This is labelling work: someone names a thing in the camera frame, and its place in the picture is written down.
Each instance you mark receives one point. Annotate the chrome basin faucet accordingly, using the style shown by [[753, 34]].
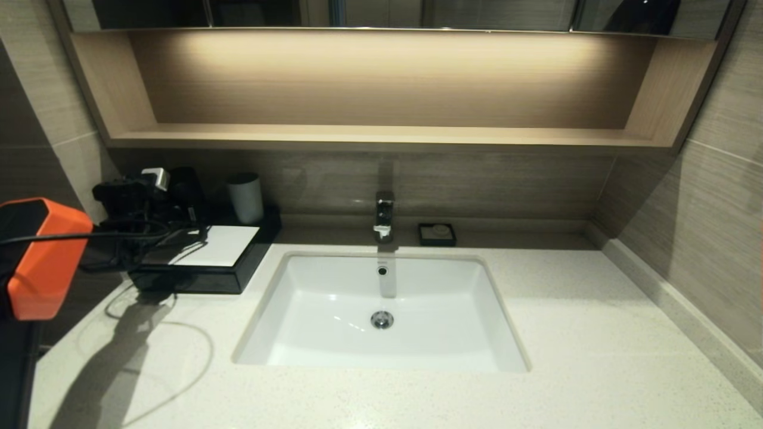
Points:
[[384, 213]]

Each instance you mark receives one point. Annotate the chrome sink drain plug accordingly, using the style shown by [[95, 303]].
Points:
[[382, 320]]

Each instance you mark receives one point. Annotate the mirrored wall cabinet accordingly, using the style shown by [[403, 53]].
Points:
[[501, 13]]

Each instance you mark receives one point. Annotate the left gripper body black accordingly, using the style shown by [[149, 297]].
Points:
[[155, 229]]

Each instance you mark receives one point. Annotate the round beige soap bar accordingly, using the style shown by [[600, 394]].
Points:
[[441, 229]]

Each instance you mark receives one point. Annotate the pale grey tumbler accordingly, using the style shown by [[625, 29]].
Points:
[[245, 198]]

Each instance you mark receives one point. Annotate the black tumbler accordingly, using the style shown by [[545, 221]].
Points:
[[186, 193]]

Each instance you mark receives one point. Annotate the black amenity box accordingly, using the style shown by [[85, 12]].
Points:
[[262, 231]]

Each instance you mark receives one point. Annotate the light wooden wall shelf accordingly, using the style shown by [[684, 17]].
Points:
[[381, 137]]

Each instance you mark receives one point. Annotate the black box drawer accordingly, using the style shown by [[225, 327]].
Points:
[[202, 281]]

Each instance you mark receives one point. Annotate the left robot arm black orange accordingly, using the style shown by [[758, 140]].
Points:
[[42, 262]]

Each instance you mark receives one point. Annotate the black soap dish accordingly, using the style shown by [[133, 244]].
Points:
[[424, 238]]

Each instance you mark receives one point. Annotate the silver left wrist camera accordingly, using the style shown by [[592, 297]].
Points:
[[156, 177]]

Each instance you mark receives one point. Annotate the white ceramic sink basin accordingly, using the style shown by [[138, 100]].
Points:
[[441, 310]]

